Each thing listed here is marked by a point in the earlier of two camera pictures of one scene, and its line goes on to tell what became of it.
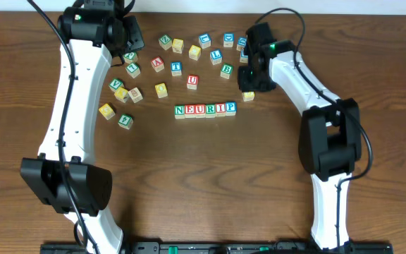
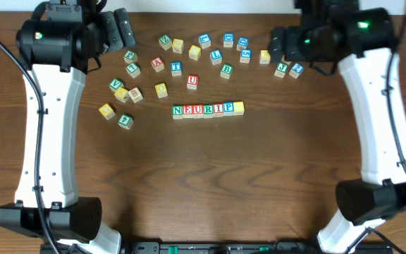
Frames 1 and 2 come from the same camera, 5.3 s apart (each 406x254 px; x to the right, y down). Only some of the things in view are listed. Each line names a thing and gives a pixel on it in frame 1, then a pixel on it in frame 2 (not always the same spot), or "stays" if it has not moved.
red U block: x=200 y=111 stays
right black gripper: x=247 y=81 → x=278 y=44
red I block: x=220 y=109 stays
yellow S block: x=248 y=96 → x=239 y=108
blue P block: x=231 y=109 stays
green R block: x=210 y=111 stays
